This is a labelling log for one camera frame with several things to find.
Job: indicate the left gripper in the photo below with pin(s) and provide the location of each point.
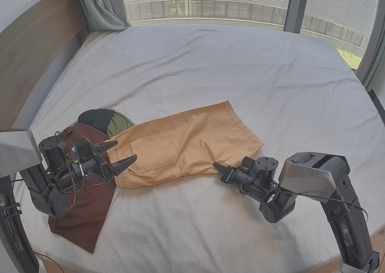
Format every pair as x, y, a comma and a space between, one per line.
90, 169

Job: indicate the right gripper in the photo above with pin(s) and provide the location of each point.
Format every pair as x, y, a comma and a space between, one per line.
240, 178

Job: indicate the tan shorts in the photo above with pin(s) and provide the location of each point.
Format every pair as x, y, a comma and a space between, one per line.
192, 145

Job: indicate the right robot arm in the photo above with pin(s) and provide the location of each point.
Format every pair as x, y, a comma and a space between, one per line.
330, 181

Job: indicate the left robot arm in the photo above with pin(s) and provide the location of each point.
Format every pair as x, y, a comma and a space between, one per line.
36, 187

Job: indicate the bed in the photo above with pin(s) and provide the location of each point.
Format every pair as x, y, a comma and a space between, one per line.
225, 70

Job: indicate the green garment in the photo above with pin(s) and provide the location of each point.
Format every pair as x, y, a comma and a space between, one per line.
118, 126

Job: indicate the pale blue garment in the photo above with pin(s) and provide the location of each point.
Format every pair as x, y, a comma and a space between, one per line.
119, 193

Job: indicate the black garment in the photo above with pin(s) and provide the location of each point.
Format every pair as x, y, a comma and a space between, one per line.
93, 118

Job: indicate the brown shorts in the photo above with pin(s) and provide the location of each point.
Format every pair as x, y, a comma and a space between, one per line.
84, 214

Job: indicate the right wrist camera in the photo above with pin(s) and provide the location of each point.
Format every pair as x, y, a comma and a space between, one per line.
248, 163

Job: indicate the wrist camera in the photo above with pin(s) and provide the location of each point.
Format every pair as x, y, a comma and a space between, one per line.
248, 163
82, 147

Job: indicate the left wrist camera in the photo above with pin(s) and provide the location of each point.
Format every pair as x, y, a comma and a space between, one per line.
82, 147

